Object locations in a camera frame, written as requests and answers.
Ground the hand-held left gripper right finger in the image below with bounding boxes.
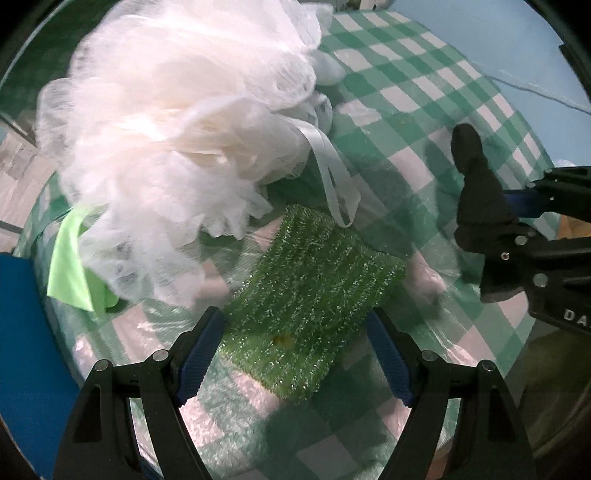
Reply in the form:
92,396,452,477
367,308,539,480

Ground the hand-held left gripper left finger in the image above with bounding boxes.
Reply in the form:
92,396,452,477
53,307,227,480

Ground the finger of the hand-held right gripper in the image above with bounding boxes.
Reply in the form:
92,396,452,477
504,166,591,220
485,224,591,289

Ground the black sock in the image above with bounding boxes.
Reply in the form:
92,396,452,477
450,124,530,304

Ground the green glittery scrub sponge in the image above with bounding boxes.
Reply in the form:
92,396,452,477
217,203,410,403

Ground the light green cloth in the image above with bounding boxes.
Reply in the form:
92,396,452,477
46,208,122,318

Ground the white mesh bath loofah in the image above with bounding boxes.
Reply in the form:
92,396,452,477
36,0,362,311

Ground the green checked small tablecloth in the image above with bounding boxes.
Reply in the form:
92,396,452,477
11,9,556,480

